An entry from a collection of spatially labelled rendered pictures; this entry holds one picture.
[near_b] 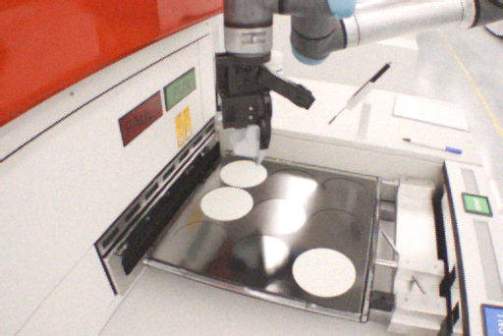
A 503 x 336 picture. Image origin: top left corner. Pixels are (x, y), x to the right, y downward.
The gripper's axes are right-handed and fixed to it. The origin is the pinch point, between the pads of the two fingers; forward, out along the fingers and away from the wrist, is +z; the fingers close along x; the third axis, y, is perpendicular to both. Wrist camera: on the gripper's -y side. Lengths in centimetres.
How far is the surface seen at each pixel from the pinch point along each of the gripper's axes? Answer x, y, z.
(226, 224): 6.0, 7.9, 9.3
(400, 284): 25.9, -17.0, 11.2
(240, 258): 14.6, 7.3, 9.3
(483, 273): 33.7, -25.7, 3.6
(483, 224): 24.7, -33.8, 3.7
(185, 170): -7.5, 13.7, 5.4
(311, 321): 24.6, -2.4, 17.2
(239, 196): -1.2, 4.0, 9.2
